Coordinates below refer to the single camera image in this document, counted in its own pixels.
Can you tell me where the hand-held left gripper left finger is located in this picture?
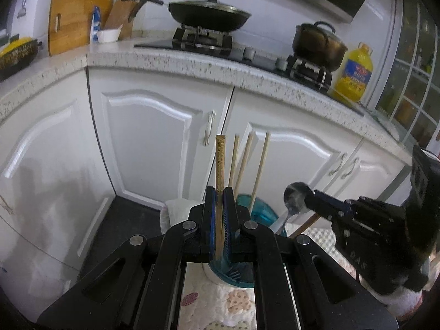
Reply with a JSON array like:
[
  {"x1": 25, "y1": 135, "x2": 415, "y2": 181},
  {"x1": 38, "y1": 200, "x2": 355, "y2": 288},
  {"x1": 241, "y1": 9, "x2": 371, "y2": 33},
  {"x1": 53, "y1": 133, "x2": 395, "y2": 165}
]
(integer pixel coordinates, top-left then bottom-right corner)
[{"x1": 36, "y1": 186, "x2": 218, "y2": 330}]

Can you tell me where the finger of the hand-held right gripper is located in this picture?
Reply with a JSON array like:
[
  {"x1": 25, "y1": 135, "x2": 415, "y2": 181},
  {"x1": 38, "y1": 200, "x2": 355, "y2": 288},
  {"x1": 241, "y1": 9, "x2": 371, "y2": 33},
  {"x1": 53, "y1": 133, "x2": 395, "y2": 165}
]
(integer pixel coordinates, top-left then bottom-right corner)
[
  {"x1": 311, "y1": 189, "x2": 350, "y2": 211},
  {"x1": 304, "y1": 197, "x2": 344, "y2": 222}
]

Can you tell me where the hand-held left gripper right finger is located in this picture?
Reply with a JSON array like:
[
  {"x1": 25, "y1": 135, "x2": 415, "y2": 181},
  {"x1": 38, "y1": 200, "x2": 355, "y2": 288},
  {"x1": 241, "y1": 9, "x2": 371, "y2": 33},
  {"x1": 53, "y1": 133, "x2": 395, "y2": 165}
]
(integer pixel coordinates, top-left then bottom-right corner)
[{"x1": 223, "y1": 187, "x2": 398, "y2": 330}]

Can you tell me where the silver metal spoon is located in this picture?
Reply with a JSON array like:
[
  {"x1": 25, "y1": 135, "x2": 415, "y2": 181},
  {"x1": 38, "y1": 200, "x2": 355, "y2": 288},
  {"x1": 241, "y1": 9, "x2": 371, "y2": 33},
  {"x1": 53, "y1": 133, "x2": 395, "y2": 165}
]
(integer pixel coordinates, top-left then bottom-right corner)
[{"x1": 271, "y1": 181, "x2": 313, "y2": 234}]

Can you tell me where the teal transparent utensil holder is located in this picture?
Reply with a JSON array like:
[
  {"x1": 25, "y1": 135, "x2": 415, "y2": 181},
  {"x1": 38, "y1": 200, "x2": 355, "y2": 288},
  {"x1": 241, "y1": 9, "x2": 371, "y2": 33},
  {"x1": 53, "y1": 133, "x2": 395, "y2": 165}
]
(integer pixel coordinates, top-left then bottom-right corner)
[{"x1": 208, "y1": 194, "x2": 288, "y2": 288}]

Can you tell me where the thick golden brown chopstick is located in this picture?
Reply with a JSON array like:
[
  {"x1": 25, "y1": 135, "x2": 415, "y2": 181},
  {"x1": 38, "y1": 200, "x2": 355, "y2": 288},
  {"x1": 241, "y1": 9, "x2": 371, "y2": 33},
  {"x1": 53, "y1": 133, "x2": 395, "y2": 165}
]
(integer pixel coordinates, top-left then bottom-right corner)
[{"x1": 215, "y1": 135, "x2": 226, "y2": 261}]

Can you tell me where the thin wooden chopstick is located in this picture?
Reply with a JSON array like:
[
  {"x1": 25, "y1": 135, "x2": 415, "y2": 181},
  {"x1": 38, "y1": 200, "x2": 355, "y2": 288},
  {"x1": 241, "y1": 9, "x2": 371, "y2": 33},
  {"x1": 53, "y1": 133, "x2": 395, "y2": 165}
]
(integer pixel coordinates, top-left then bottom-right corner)
[
  {"x1": 235, "y1": 133, "x2": 254, "y2": 197},
  {"x1": 228, "y1": 135, "x2": 240, "y2": 188},
  {"x1": 249, "y1": 131, "x2": 271, "y2": 214}
]

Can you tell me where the person's right hand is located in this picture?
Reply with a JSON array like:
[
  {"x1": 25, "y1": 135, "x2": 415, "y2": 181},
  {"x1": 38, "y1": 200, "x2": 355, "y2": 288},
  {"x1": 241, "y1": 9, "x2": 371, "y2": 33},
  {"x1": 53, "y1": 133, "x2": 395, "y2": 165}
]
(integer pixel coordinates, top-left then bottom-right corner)
[{"x1": 362, "y1": 280, "x2": 425, "y2": 317}]

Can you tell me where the white towel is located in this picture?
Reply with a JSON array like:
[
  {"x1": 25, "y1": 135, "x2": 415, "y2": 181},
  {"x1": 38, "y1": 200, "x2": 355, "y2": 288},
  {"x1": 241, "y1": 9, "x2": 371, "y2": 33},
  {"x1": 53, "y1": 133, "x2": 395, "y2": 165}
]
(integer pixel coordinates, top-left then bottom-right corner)
[{"x1": 159, "y1": 197, "x2": 194, "y2": 235}]

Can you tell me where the white cabinet door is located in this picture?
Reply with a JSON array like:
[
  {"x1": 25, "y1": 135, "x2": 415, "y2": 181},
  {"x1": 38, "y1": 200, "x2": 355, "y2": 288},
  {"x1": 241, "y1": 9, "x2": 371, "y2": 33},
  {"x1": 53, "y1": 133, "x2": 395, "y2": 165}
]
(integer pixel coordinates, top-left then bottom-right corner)
[
  {"x1": 0, "y1": 66, "x2": 117, "y2": 282},
  {"x1": 87, "y1": 67, "x2": 235, "y2": 211},
  {"x1": 323, "y1": 137, "x2": 414, "y2": 211},
  {"x1": 220, "y1": 87, "x2": 364, "y2": 214}
]

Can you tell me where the yellow cooking oil bottle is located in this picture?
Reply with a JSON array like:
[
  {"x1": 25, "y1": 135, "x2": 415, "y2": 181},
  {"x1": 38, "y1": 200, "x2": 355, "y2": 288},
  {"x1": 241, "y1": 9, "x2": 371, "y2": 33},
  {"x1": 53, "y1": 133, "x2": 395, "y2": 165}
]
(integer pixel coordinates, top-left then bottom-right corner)
[{"x1": 333, "y1": 42, "x2": 374, "y2": 106}]

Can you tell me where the glass pane door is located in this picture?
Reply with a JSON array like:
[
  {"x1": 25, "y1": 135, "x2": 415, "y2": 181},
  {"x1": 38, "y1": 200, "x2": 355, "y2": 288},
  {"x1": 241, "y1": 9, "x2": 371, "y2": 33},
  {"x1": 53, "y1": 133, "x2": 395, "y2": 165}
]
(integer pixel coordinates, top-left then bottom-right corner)
[{"x1": 373, "y1": 0, "x2": 440, "y2": 149}]

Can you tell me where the dark bronze pot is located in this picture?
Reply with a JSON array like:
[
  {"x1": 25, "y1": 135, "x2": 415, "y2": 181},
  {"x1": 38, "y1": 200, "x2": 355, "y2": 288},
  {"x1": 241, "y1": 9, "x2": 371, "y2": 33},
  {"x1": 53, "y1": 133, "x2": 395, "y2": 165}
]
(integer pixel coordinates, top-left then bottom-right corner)
[{"x1": 292, "y1": 21, "x2": 349, "y2": 71}]

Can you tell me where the black gas stove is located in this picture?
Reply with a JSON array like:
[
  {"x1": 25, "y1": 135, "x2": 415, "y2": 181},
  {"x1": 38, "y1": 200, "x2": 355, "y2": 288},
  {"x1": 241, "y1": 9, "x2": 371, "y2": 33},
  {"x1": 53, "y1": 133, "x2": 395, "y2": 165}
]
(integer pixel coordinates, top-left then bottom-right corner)
[{"x1": 134, "y1": 25, "x2": 334, "y2": 93}]

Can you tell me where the black wok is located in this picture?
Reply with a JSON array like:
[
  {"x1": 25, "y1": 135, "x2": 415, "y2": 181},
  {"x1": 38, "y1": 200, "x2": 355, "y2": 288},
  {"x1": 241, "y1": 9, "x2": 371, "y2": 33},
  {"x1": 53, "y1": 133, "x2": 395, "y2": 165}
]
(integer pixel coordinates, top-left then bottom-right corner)
[{"x1": 120, "y1": 0, "x2": 252, "y2": 32}]

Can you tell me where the white bowl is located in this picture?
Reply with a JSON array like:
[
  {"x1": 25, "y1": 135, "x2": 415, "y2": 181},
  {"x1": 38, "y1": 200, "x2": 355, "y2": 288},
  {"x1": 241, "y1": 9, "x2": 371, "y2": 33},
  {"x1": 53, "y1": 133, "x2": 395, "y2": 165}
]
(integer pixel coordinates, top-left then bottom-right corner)
[{"x1": 97, "y1": 29, "x2": 122, "y2": 44}]

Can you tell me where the wooden knife block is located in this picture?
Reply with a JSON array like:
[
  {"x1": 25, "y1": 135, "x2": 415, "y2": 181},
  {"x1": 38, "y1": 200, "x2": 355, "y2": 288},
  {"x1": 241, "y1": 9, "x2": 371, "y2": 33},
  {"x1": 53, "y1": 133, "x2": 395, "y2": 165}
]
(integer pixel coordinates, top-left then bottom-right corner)
[{"x1": 103, "y1": 0, "x2": 142, "y2": 40}]

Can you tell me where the blue white packet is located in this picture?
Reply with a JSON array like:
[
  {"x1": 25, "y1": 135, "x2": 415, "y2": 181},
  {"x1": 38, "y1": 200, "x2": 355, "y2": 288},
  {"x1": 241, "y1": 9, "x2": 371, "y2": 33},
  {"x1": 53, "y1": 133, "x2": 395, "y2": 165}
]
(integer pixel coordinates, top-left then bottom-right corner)
[{"x1": 90, "y1": 5, "x2": 103, "y2": 45}]

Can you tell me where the wooden cutting board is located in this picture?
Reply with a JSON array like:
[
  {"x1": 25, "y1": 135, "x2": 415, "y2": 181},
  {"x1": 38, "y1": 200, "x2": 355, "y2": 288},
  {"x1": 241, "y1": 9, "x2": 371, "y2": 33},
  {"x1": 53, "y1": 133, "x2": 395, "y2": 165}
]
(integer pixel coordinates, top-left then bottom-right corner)
[{"x1": 48, "y1": 0, "x2": 114, "y2": 56}]

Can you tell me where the yellow black baking dish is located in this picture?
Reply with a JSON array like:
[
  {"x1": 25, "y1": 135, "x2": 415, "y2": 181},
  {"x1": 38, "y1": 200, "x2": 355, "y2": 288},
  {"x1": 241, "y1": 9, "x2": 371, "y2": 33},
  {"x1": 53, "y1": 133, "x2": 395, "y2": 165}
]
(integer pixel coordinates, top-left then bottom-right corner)
[{"x1": 0, "y1": 36, "x2": 44, "y2": 82}]

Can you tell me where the wooden utensil handle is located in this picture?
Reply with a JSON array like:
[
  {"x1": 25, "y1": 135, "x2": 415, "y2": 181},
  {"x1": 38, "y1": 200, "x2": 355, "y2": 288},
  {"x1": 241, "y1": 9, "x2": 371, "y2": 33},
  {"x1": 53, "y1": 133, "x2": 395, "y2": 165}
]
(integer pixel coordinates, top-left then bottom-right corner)
[{"x1": 288, "y1": 212, "x2": 321, "y2": 239}]

